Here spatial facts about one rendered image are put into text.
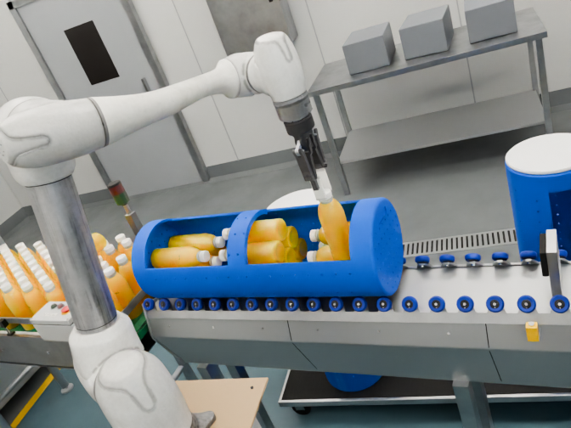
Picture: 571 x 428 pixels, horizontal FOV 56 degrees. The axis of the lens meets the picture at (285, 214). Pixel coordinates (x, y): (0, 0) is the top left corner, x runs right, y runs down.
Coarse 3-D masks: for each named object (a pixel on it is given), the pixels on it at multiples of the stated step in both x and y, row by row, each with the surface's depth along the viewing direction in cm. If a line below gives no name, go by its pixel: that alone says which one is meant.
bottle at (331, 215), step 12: (324, 204) 146; (336, 204) 147; (324, 216) 147; (336, 216) 146; (324, 228) 149; (336, 228) 148; (348, 228) 150; (336, 240) 149; (348, 240) 150; (336, 252) 152; (348, 252) 152
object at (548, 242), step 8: (552, 232) 137; (544, 240) 136; (552, 240) 134; (544, 248) 134; (552, 248) 132; (544, 256) 133; (552, 256) 131; (544, 264) 134; (552, 264) 132; (560, 264) 142; (544, 272) 135; (552, 272) 133; (560, 272) 138; (552, 280) 135; (560, 280) 134; (552, 288) 136; (560, 288) 135; (552, 296) 137
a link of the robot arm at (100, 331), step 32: (32, 96) 111; (32, 192) 115; (64, 192) 116; (64, 224) 117; (64, 256) 120; (96, 256) 125; (64, 288) 123; (96, 288) 125; (96, 320) 126; (128, 320) 133; (96, 352) 126
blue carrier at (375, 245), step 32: (160, 224) 197; (192, 224) 197; (224, 224) 192; (288, 224) 182; (320, 224) 177; (352, 224) 146; (384, 224) 152; (352, 256) 144; (384, 256) 150; (160, 288) 182; (192, 288) 176; (224, 288) 170; (256, 288) 164; (288, 288) 159; (320, 288) 154; (352, 288) 150; (384, 288) 148
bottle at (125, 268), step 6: (120, 264) 202; (126, 264) 202; (120, 270) 202; (126, 270) 202; (132, 270) 203; (126, 276) 202; (132, 276) 203; (132, 282) 204; (132, 288) 205; (138, 288) 205
